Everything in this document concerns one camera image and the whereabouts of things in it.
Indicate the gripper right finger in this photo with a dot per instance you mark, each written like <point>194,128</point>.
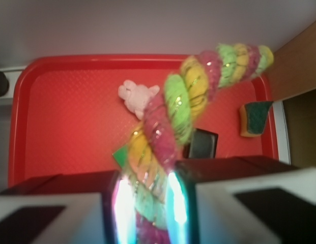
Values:
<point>241,200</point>

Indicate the red plastic tray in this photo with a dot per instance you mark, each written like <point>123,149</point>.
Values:
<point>67,117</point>

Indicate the brown cardboard panel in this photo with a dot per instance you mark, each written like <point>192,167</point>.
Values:
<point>294,70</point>

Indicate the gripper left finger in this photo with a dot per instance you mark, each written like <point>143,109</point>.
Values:
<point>94,207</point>

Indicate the green wooden block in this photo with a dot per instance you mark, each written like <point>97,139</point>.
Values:
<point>121,156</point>

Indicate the pink plush toy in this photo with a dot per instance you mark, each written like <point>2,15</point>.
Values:
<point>136,96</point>

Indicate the black block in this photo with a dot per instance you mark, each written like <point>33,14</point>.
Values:
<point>203,145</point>

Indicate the yellow green sponge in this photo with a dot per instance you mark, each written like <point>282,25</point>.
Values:
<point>253,118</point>

